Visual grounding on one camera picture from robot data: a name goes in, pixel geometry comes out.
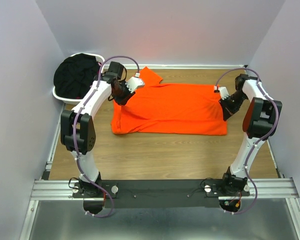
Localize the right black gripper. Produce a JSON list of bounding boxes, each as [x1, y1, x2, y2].
[[218, 91, 247, 121]]

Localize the orange t-shirt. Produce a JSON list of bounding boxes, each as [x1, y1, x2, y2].
[[111, 67, 227, 136]]

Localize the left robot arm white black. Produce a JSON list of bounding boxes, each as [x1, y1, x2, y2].
[[60, 58, 145, 199]]

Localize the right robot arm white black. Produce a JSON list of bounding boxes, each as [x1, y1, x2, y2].
[[214, 74, 283, 196]]

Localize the white laundry basket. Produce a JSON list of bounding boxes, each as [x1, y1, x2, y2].
[[51, 52, 106, 106]]

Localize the black garment in basket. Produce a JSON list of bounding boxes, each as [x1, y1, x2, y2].
[[53, 53, 102, 99]]

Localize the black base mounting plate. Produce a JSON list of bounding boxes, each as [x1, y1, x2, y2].
[[68, 178, 250, 214]]

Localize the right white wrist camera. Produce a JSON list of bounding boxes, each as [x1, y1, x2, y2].
[[214, 85, 230, 100]]

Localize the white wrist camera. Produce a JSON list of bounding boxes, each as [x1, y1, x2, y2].
[[125, 72, 145, 93], [214, 85, 230, 100]]

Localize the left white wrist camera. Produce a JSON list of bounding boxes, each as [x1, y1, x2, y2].
[[125, 72, 145, 93]]

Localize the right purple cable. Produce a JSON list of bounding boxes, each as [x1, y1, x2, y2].
[[213, 67, 280, 216]]

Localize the aluminium rail frame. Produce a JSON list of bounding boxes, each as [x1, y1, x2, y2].
[[21, 103, 300, 240]]

